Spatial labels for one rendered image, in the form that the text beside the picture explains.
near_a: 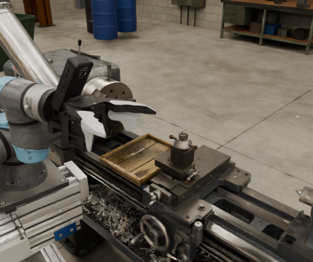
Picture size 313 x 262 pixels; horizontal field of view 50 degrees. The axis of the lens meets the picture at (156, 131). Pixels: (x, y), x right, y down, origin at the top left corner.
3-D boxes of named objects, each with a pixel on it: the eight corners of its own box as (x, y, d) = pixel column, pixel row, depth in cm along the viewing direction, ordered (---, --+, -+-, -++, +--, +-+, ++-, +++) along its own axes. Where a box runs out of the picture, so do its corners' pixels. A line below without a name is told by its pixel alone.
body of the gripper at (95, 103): (111, 139, 66) (67, 124, 72) (112, 97, 63) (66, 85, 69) (85, 151, 60) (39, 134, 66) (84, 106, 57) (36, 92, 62)
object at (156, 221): (136, 242, 156) (134, 204, 145) (151, 231, 162) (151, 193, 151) (180, 276, 140) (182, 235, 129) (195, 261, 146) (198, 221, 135)
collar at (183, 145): (169, 145, 139) (169, 139, 138) (181, 138, 144) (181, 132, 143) (184, 152, 134) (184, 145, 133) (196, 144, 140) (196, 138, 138)
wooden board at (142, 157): (99, 162, 173) (99, 156, 171) (147, 138, 196) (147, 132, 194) (140, 187, 155) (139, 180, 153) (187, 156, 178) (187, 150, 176)
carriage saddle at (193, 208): (141, 199, 147) (140, 188, 145) (203, 157, 177) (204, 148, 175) (195, 234, 129) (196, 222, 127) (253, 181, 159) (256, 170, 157)
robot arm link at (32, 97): (51, 80, 70) (18, 87, 64) (67, 84, 68) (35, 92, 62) (53, 114, 73) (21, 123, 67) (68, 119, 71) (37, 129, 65)
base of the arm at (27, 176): (8, 197, 103) (0, 171, 98) (-5, 174, 114) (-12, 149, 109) (54, 179, 111) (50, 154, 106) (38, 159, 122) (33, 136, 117)
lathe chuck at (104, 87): (78, 138, 180) (78, 81, 168) (121, 126, 202) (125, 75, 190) (88, 144, 174) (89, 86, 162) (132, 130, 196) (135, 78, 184)
